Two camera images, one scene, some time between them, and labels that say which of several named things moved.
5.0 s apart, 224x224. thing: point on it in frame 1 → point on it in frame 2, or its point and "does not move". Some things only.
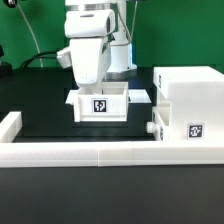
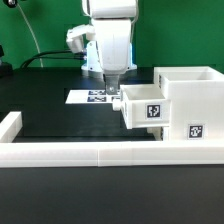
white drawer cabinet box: (191, 100) does not move
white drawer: (102, 102) → (143, 106)
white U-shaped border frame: (101, 153) does not move
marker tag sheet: (138, 96) → (91, 97)
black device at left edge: (6, 69) does not move
